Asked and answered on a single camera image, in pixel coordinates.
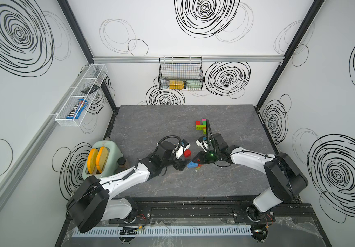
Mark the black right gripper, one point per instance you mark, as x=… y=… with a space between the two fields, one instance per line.
x=202 y=158

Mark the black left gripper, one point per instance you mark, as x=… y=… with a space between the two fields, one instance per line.
x=180 y=164

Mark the small red lego brick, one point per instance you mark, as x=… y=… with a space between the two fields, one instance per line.
x=187 y=153

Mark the blue lego brick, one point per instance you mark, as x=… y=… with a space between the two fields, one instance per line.
x=193 y=165

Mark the lime green long lego brick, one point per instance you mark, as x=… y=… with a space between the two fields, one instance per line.
x=201 y=127

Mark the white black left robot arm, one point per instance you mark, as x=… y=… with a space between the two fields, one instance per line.
x=95 y=200

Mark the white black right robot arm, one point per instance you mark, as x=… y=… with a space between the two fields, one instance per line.
x=286 y=181

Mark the yellow toast slice right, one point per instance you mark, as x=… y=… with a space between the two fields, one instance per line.
x=101 y=159

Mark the yellow toast slice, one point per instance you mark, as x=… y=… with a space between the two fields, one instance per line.
x=101 y=159
x=91 y=161

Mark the green item in basket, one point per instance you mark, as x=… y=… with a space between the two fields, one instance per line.
x=194 y=84

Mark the yellow toast slice left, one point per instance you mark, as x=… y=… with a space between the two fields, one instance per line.
x=91 y=161

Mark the blue candy packet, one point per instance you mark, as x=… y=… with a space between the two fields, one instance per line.
x=78 y=108

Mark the black remote control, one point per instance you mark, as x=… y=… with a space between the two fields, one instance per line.
x=89 y=90

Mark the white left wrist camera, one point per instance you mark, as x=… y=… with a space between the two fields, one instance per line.
x=184 y=145

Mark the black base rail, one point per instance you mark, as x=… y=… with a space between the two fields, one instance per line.
x=240 y=208

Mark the black wire wall basket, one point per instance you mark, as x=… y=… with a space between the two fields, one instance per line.
x=178 y=71

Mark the white wire shelf basket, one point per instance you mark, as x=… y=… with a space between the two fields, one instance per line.
x=89 y=75

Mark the white slotted cable duct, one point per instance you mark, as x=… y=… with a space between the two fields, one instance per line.
x=158 y=231

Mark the aluminium wall rail back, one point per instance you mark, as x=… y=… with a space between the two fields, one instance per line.
x=209 y=58

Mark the aluminium wall rail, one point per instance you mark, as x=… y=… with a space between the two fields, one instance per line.
x=209 y=58
x=18 y=165

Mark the aluminium wall rail left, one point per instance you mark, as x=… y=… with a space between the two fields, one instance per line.
x=18 y=165

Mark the black corner frame post right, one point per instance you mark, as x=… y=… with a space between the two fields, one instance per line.
x=307 y=21

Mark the black corner frame post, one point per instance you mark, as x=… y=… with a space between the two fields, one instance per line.
x=69 y=15
x=307 y=21

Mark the black corner frame post left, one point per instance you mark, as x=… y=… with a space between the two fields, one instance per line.
x=69 y=15

